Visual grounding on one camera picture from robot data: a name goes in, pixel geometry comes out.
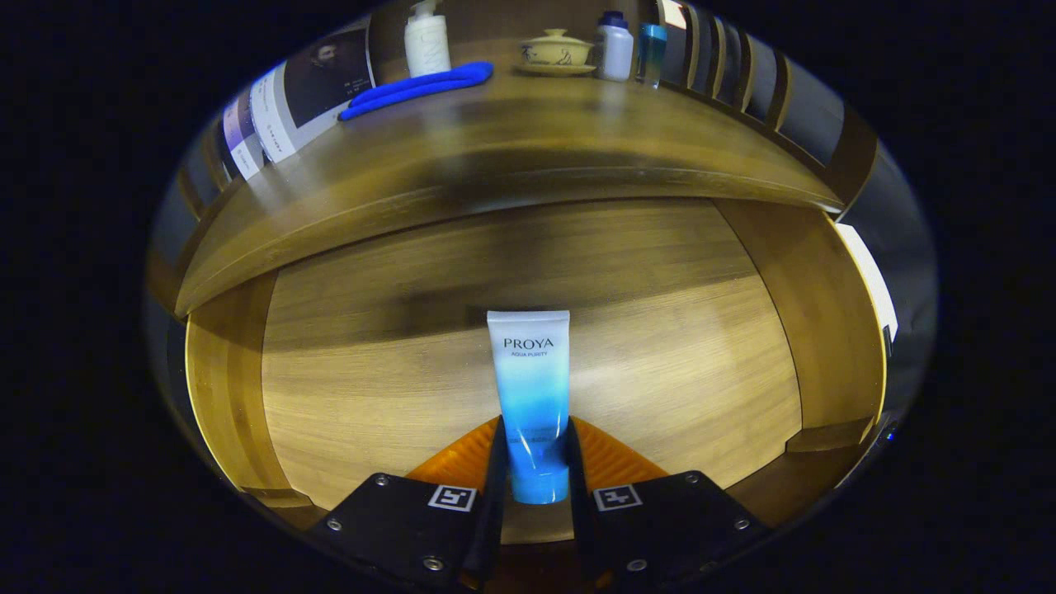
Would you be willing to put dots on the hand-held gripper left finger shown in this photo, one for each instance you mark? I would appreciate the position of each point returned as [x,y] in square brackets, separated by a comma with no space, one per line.
[495,495]

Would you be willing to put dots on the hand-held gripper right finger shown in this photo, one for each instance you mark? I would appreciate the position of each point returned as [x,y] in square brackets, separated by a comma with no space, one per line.
[579,520]

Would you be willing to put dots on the blue cosmetic tube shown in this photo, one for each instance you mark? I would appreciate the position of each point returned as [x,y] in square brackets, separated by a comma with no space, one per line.
[528,379]

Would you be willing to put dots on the brown wooden drawer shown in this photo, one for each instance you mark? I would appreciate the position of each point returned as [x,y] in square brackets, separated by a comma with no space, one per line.
[371,396]

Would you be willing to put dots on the wooden countertop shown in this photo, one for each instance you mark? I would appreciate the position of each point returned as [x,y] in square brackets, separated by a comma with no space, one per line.
[536,140]

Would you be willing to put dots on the white filing cabinet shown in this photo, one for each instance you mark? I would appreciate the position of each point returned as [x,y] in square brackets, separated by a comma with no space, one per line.
[874,289]

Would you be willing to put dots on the brown wooden cabinet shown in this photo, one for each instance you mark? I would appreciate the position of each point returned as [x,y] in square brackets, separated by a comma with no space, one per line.
[851,157]

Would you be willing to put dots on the blue folded cloth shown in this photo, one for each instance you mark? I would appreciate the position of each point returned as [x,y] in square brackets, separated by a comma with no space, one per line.
[412,87]

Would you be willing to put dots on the purple book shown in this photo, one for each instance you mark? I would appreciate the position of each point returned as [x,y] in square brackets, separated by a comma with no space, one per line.
[239,132]

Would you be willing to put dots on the large white portrait book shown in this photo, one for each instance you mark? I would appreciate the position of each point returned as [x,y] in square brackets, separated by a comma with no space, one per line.
[330,78]

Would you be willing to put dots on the yellow lidded teacup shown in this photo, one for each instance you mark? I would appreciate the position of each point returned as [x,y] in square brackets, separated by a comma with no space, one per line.
[557,51]

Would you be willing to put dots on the white pump bottle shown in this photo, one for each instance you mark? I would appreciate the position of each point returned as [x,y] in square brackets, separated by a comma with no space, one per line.
[426,45]

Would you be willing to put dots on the white bottle with blue cap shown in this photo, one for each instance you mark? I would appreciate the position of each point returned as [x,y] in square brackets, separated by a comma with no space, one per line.
[615,49]

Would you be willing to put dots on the teal bottle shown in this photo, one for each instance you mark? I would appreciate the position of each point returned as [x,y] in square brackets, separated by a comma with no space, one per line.
[651,49]

